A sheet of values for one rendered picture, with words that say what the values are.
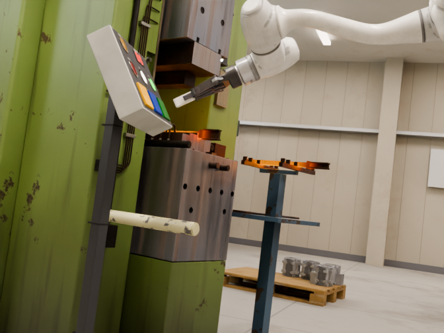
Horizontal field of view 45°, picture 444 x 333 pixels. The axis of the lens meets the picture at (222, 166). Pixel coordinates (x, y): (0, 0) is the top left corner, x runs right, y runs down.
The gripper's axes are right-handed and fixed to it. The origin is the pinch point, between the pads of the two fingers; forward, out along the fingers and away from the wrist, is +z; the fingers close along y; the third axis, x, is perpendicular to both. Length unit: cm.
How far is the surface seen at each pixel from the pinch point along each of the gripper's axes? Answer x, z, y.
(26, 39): 59, 54, 25
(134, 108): -4.4, 10.9, -27.0
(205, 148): -9, 6, 51
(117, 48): 14.4, 8.8, -27.0
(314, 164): -32, -35, 76
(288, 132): 113, -54, 866
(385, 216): -104, -147, 800
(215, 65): 23, -12, 50
